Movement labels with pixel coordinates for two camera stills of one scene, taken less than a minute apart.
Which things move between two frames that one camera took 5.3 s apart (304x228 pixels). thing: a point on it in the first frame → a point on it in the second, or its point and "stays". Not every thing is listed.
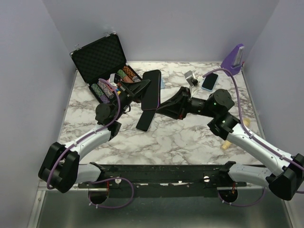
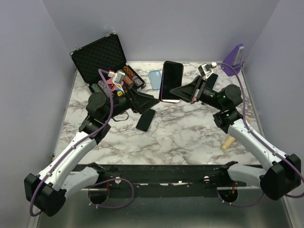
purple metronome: [232, 62] stays
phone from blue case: [145, 119] stays
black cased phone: [151, 97] → [171, 79]
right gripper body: [186, 102] → [199, 89]
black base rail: [162, 177] stays
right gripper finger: [175, 109] → [185, 91]
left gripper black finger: [138, 87] → [145, 101]
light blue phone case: [162, 84] → [156, 79]
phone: [210, 82] stays
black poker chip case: [102, 64] stays
